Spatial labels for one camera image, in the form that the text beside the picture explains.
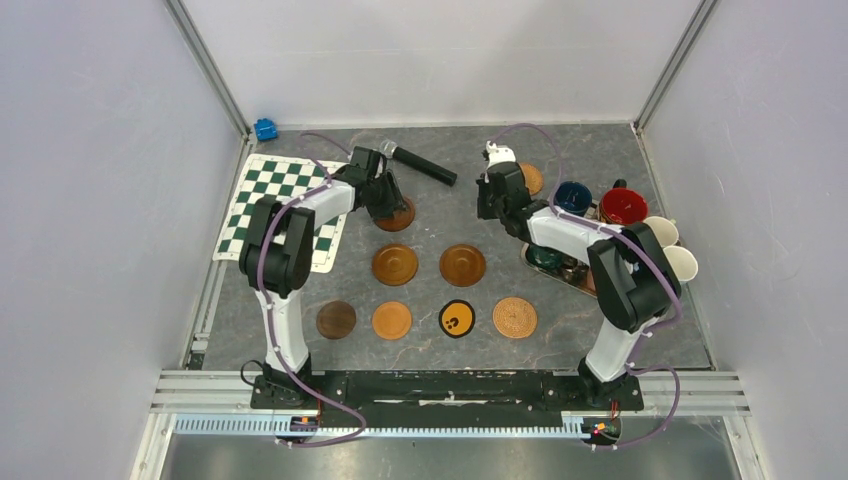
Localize dark green mug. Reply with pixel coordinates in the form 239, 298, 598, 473
527, 245, 564, 271

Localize woven rattan coaster near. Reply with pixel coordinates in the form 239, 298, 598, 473
492, 297, 538, 339

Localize cream cup upper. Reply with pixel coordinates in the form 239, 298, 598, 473
643, 216, 680, 248

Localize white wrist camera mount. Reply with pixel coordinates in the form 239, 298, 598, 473
483, 140, 518, 183

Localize metal serving tray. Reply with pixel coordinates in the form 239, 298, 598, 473
521, 244, 596, 297

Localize orange black felt coaster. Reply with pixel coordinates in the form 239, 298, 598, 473
438, 299, 476, 339

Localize light brown grooved coaster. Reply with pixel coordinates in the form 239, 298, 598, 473
371, 244, 419, 286

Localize dark walnut wooden coaster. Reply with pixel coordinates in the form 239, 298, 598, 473
316, 300, 357, 340

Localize woven rattan coaster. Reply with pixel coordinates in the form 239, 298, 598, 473
492, 297, 538, 339
519, 162, 544, 196

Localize cream cup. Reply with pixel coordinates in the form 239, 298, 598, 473
643, 216, 680, 248
663, 245, 699, 284

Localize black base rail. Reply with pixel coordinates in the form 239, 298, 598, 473
250, 370, 644, 430

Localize green white chessboard mat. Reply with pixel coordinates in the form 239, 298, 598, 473
212, 153, 346, 274

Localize black handheld microphone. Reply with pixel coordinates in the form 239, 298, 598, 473
379, 140, 458, 186

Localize woven rattan coaster far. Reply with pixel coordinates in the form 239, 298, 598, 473
519, 162, 544, 196

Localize dark blue mug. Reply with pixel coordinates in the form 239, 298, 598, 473
553, 181, 593, 217

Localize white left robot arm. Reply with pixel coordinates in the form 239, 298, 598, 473
238, 147, 407, 408

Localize reddish brown grooved coaster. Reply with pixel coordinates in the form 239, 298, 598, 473
439, 244, 486, 287

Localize blue toy car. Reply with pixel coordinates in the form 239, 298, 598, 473
253, 118, 279, 142

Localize brown grooved wooden coaster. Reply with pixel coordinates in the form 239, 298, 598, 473
373, 196, 415, 232

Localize cream cup lower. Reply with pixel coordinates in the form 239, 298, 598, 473
663, 245, 699, 284

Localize light orange wooden coaster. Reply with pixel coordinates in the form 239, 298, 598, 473
372, 301, 413, 340

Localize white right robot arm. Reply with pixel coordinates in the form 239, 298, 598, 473
477, 161, 682, 408

